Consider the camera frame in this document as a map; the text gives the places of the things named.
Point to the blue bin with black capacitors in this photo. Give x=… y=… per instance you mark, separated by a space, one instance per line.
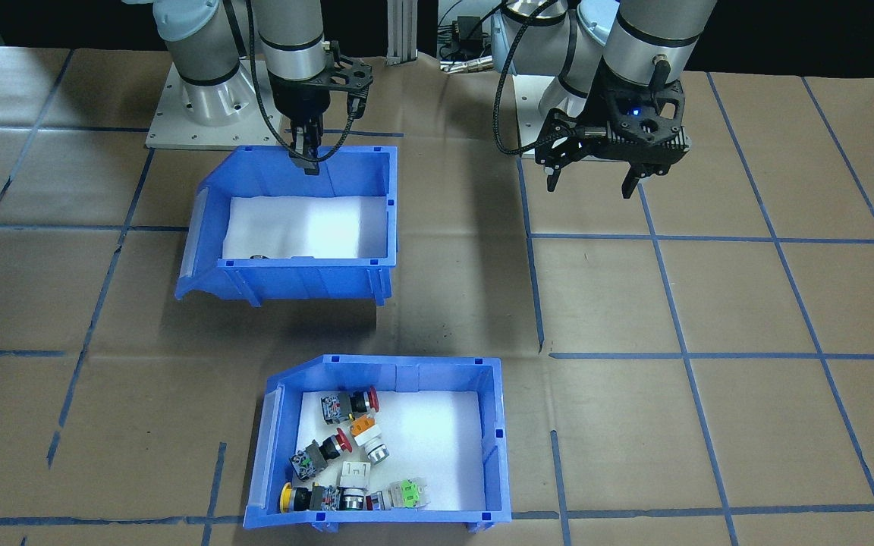
x=300 y=280

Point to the blue bin with push buttons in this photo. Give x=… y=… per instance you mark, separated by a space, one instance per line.
x=407 y=368

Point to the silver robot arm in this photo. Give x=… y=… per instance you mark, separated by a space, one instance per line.
x=293 y=38
x=649 y=38

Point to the red mushroom push button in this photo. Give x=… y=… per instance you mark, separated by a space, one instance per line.
x=315 y=459
x=338 y=407

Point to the silver black push button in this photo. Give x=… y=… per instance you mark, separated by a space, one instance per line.
x=353 y=500

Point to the green white push button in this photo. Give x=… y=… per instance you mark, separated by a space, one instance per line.
x=405 y=493

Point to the white foam bin liner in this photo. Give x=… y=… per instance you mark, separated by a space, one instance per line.
x=308 y=227
x=437 y=447

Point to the black power adapter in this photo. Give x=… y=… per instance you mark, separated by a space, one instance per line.
x=469 y=30

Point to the orange white pilot lamp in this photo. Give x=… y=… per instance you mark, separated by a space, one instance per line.
x=369 y=440

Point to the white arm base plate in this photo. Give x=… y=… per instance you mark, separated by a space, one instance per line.
x=171 y=136
x=528 y=129

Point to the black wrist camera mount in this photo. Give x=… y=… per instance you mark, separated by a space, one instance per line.
x=668 y=140
x=350 y=80

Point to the aluminium frame post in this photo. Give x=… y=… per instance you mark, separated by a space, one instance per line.
x=403 y=34

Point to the white switch block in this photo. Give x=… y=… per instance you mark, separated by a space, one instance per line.
x=353 y=475

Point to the yellow push button switch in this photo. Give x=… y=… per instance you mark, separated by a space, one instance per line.
x=308 y=498

